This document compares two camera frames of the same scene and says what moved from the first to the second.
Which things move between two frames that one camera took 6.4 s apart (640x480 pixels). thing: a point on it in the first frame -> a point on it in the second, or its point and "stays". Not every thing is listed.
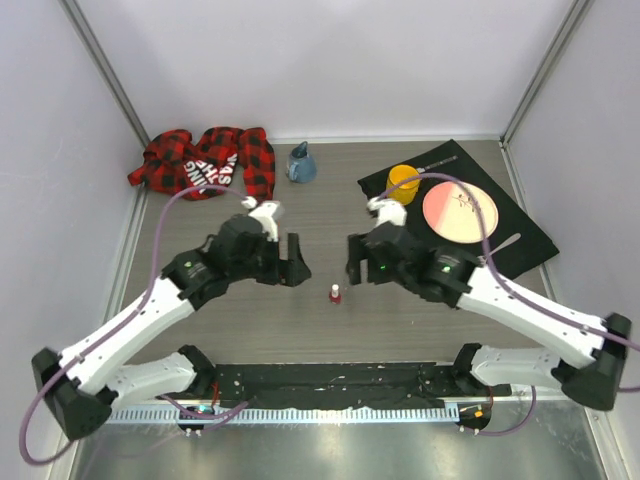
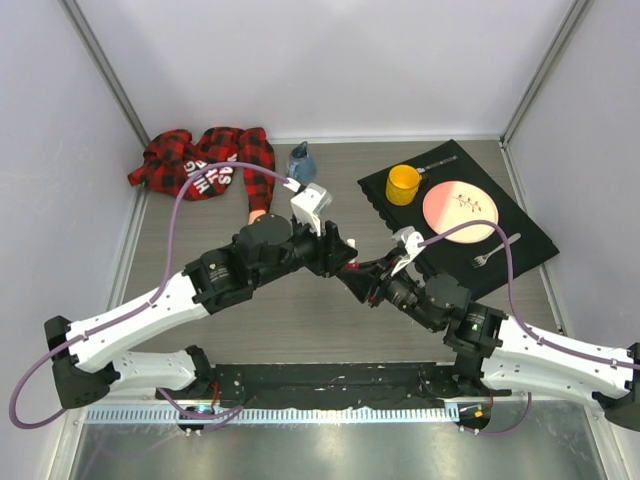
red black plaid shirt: (218, 159) stays
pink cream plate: (452, 214) stays
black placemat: (509, 245) stays
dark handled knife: (423, 169) stays
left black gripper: (293, 271) -> (331, 252)
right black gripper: (358, 251) -> (362, 283)
